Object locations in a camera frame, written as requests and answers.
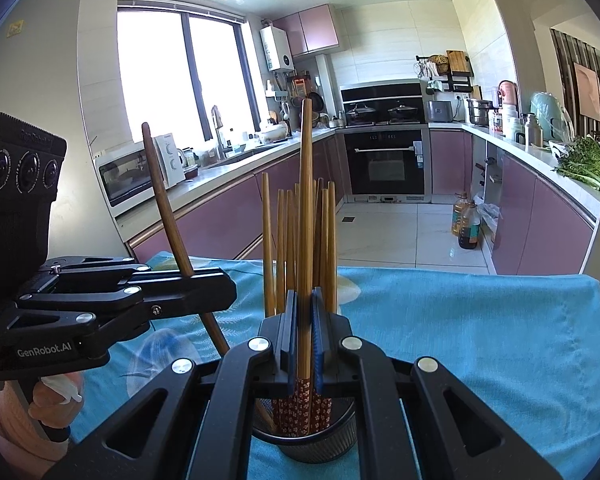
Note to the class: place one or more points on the white gas water heater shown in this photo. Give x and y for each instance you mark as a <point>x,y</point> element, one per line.
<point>277,49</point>

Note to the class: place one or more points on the steel sink faucet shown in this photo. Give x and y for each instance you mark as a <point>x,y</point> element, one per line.
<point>217,132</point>

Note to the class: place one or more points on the green leafy vegetables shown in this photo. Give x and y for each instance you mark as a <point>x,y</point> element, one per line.
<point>587,167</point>

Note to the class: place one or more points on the yellow fridge sticker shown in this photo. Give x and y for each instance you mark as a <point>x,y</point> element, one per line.
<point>15,28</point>

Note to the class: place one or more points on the pink peninsula lower cabinets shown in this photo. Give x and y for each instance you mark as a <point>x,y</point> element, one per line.
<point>535,220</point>

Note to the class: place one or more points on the floral-tipped wooden chopstick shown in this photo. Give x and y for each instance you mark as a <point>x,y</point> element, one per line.
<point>306,185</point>
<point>167,215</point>

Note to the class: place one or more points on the silver toaster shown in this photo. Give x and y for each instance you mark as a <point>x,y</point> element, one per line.
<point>439,111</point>

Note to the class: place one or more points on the black stove hood unit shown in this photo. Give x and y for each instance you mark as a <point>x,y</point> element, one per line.
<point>382,94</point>

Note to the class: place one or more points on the black mesh cup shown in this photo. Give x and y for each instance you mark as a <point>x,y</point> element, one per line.
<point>320,449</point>

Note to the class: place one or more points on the black built-in oven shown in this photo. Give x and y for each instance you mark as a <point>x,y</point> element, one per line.
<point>385,165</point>

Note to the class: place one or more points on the wooden cutting board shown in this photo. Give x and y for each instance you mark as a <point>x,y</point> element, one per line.
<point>456,62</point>

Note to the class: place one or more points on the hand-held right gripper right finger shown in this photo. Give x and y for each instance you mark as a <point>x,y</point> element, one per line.
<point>319,355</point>

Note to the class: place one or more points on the black lidded pot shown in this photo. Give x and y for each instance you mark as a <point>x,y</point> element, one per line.
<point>404,114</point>
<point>360,114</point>

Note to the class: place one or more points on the bunch of wooden chopsticks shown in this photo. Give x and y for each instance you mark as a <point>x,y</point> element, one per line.
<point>268,240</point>

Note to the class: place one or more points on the pink upper cabinets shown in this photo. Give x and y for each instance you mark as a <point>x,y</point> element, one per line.
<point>312,30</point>

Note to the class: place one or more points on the pink wall picture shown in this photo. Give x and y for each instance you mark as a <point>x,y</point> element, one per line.
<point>587,91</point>

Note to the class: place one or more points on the white casserole pot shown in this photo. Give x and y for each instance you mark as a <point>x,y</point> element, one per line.
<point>272,133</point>

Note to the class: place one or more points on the stainless steel stockpot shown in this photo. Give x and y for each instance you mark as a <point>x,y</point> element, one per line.
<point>479,113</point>

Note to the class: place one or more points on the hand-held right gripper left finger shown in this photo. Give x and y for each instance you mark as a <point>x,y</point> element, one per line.
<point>291,350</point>

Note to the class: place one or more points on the person's left hand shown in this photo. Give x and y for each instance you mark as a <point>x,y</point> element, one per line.
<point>55,410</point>

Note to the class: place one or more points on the long pink lower cabinets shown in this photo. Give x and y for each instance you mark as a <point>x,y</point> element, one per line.
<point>215,210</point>

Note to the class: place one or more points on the blue floral tablecloth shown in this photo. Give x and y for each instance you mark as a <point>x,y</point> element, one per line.
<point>480,340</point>

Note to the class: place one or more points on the white microwave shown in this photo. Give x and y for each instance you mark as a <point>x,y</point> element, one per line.
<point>130,172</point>

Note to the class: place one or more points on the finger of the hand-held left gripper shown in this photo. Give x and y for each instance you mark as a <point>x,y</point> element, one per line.
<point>90,267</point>
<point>190,295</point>

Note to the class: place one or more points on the dark oil bottle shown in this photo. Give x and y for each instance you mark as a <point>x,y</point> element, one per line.
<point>469,230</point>

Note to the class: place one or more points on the narrow pink lower cabinet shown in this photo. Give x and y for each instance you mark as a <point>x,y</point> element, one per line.
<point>450,162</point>

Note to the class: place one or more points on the pink kettle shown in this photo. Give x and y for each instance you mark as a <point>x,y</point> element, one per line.
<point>508,92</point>

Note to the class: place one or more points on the steel thermos bottle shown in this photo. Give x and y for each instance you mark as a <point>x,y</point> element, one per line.
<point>532,130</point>

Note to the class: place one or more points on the kitchen window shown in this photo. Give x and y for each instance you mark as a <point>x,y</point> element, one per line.
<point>155,75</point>

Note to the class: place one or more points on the black wall rack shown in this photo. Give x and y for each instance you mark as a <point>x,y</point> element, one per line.
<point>452,82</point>

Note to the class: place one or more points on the grey refrigerator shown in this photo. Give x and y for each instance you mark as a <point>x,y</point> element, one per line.
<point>45,75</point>

